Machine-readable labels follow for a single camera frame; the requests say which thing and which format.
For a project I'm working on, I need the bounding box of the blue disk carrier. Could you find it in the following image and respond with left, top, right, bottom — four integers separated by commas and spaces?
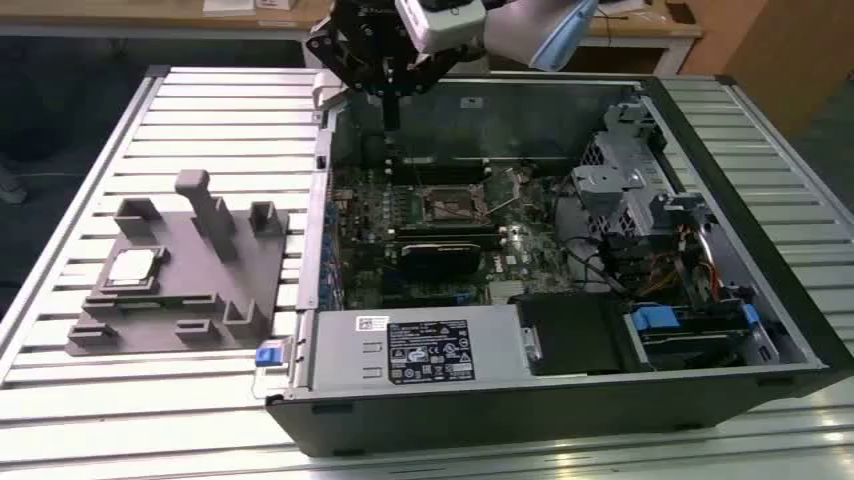
626, 302, 766, 351

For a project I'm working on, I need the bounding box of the grey parts rack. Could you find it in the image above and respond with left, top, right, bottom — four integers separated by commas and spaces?
64, 168, 289, 357

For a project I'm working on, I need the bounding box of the black RAM stick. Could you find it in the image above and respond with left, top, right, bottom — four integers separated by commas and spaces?
396, 224, 500, 237
397, 232, 503, 247

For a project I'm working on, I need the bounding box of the silver CPU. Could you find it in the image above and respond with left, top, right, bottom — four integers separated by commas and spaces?
105, 247, 165, 289

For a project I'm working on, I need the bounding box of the blue case latch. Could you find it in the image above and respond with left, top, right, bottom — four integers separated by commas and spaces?
255, 338, 295, 371

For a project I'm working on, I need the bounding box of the wooden desk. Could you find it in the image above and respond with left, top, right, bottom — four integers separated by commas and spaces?
0, 0, 708, 76

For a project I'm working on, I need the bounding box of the grey chair foot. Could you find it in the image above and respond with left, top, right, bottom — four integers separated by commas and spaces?
0, 154, 29, 204

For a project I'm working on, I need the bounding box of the silver drive cage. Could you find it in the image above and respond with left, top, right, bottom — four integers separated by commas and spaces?
570, 102, 675, 236

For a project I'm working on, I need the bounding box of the orange yellow wire bundle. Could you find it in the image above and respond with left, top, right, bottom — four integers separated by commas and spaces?
636, 252, 682, 299

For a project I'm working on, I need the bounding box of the metal socket cover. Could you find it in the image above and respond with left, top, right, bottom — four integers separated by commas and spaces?
483, 166, 535, 217

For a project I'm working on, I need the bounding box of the CPU socket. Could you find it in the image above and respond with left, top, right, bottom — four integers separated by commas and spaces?
416, 184, 495, 226

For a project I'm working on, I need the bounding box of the grey corner bracket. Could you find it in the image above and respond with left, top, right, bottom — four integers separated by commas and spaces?
311, 71, 348, 110

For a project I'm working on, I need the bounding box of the small silver heat sink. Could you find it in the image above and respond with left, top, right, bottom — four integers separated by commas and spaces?
490, 282, 528, 304

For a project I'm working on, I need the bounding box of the wooden cabinet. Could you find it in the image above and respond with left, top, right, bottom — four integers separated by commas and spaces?
679, 0, 854, 141

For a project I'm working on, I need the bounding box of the green motherboard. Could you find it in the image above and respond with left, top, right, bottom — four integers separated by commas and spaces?
325, 159, 575, 311

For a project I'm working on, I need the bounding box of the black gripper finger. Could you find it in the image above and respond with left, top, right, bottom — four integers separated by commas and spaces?
389, 47, 463, 132
305, 18, 395, 132

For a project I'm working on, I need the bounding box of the grey power supply unit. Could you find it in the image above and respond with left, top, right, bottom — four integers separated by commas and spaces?
292, 304, 535, 396

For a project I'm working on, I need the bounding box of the black plastic shroud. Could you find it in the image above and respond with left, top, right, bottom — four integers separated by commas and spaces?
510, 293, 652, 376

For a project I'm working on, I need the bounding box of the black graphics card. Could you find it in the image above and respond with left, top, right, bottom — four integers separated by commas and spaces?
396, 242, 483, 280

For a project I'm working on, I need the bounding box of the black PC case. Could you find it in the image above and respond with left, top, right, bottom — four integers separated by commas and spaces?
263, 73, 854, 459

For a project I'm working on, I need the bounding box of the wire locking lever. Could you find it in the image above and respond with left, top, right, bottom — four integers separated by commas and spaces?
407, 149, 428, 195

